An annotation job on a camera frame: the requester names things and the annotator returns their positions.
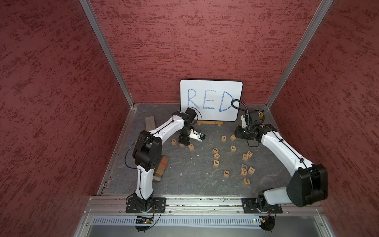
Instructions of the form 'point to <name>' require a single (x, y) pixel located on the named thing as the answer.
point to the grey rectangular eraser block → (150, 123)
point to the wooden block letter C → (216, 156)
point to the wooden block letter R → (173, 142)
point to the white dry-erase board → (212, 100)
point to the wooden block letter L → (215, 150)
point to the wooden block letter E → (181, 145)
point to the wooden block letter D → (191, 147)
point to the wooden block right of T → (251, 171)
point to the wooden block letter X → (245, 157)
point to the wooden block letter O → (223, 138)
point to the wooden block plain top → (233, 138)
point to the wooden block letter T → (244, 172)
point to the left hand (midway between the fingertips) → (185, 138)
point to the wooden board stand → (199, 122)
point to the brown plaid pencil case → (161, 169)
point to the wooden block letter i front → (246, 181)
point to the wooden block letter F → (216, 163)
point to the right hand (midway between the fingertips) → (236, 135)
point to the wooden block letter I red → (226, 173)
